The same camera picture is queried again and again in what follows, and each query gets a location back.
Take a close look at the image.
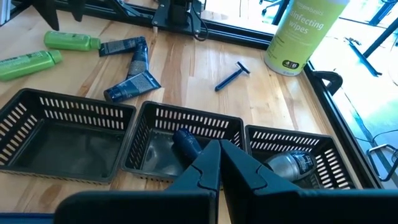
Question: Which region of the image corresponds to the small green plastic bottle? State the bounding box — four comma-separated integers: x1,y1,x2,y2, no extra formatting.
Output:
0,49,65,82
43,30,102,52

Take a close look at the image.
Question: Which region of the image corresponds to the green disinfecting wipes canister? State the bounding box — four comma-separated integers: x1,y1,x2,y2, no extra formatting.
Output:
264,0,351,77

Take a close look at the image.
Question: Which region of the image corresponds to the black slotted plastic basket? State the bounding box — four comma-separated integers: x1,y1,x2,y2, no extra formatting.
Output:
0,88,137,185
120,100,247,183
244,124,364,191

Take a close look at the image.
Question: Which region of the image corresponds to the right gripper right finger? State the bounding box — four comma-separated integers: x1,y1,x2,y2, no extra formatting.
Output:
220,139,398,224

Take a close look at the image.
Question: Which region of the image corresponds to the grey roll-on deodorant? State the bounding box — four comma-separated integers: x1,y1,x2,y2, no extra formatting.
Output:
264,150,318,183

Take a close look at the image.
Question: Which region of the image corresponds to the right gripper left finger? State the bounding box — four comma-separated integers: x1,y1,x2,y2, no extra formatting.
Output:
54,139,221,224

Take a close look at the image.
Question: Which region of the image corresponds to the black table clamp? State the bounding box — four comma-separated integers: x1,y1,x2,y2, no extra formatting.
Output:
313,70,343,96

